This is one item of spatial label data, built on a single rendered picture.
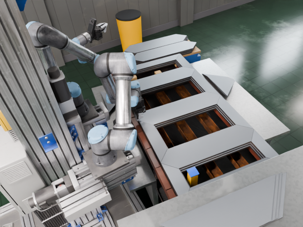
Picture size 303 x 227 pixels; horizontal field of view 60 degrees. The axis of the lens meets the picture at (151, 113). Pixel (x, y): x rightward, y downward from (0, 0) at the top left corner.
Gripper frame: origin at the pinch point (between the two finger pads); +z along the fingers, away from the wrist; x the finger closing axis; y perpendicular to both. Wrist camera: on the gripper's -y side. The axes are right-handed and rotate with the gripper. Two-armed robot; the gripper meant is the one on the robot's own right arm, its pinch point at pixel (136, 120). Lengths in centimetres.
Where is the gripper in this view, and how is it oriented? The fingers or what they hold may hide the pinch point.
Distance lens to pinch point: 206.1
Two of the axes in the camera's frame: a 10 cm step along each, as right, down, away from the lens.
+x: -3.7, -6.1, 7.0
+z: 0.7, 7.3, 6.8
